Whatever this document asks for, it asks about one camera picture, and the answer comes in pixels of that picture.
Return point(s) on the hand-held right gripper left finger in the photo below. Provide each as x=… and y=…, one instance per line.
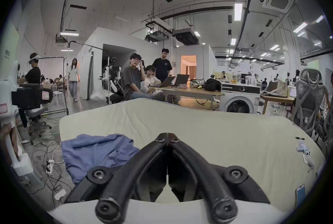
x=122, y=178

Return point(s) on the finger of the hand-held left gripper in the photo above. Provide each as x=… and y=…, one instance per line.
x=39, y=98

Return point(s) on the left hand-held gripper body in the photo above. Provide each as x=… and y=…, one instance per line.
x=7, y=95

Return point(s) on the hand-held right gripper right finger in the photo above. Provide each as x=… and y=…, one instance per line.
x=208, y=176

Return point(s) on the person's left hand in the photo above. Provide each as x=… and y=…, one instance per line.
x=5, y=139

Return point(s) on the grey swivel chair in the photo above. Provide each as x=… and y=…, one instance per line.
x=36, y=115

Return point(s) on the white stool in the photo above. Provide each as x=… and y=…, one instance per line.
x=57, y=96

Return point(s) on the black boom light stand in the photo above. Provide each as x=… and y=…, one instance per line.
x=65, y=82

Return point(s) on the blue shirt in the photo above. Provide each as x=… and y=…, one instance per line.
x=101, y=151

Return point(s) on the white power adapter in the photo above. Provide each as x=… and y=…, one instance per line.
x=60, y=194

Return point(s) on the white power strip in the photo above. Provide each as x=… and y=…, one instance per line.
x=50, y=166

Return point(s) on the white and black robot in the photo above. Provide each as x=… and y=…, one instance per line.
x=112, y=82

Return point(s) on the white washing machine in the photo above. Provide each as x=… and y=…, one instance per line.
x=239, y=103

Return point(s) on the wooden table with laptops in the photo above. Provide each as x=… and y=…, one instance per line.
x=192, y=91

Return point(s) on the phone with blue screen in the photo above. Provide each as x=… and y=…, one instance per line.
x=300, y=194

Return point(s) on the small black pen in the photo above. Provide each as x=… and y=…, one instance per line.
x=299, y=138

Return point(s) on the wooden table with boxes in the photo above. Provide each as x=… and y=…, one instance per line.
x=277, y=95

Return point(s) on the grey mesh office chair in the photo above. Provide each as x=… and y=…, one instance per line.
x=308, y=103

